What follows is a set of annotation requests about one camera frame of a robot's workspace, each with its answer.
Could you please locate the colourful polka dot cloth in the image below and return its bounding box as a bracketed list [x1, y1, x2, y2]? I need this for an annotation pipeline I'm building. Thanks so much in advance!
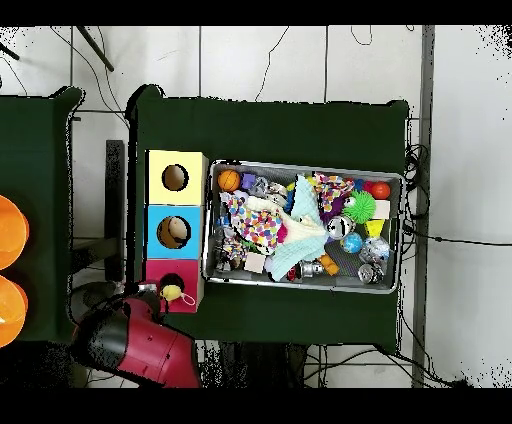
[311, 174, 356, 225]
[215, 227, 253, 272]
[226, 194, 286, 256]

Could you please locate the orange basketball toy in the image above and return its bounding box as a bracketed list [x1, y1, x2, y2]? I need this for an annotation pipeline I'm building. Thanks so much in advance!
[217, 169, 242, 193]

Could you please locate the mint green waffle cloth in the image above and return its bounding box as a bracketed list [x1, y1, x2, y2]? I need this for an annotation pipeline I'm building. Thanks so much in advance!
[267, 174, 329, 283]

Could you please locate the cream yellow cloth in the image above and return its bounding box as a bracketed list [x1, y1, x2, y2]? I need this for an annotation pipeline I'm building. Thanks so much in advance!
[243, 195, 329, 253]

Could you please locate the green spiky ball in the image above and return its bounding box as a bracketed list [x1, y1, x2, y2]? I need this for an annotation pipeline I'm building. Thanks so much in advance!
[342, 190, 378, 225]

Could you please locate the yellow plush duck toy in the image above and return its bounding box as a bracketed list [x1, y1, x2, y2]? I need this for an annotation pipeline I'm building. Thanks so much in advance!
[161, 284, 197, 309]

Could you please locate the clear mesh bin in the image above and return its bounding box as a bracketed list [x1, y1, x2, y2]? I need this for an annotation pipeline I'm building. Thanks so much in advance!
[203, 162, 404, 296]

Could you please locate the wooden box with three holes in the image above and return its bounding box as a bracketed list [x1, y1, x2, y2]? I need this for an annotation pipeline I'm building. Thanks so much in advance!
[142, 148, 211, 314]

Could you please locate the dark green table cloth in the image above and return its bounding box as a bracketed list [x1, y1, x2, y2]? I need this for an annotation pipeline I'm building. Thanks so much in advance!
[126, 83, 411, 353]

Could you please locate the silver drink can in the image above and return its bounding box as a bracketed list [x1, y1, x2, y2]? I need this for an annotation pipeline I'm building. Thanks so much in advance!
[326, 214, 355, 241]

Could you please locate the small orange plastic toy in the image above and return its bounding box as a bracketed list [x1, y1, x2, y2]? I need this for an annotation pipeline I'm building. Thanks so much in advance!
[318, 254, 341, 277]

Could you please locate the blue globe ball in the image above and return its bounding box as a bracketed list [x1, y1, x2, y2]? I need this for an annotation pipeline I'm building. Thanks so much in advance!
[342, 232, 365, 255]

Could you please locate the yellow triangular block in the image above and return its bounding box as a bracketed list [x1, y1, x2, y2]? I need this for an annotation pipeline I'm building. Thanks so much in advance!
[364, 219, 387, 239]

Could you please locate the small orange ball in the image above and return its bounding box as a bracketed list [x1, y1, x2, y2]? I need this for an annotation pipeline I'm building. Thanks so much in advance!
[371, 181, 393, 201]

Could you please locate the black upright panel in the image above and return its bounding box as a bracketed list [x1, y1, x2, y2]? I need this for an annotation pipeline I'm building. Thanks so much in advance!
[105, 139, 126, 283]

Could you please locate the grey floor stand base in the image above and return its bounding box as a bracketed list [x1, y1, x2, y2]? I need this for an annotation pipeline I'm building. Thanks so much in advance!
[70, 238, 119, 293]

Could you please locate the dark green covered side table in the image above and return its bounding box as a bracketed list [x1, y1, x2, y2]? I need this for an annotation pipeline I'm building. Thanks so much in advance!
[0, 86, 85, 345]

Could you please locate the black rod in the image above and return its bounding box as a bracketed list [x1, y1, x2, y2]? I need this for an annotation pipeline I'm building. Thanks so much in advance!
[0, 41, 21, 62]
[75, 26, 116, 73]

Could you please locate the orange round bowl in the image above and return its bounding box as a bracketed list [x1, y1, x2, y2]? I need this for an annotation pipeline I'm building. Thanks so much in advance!
[0, 195, 31, 271]
[0, 275, 29, 349]

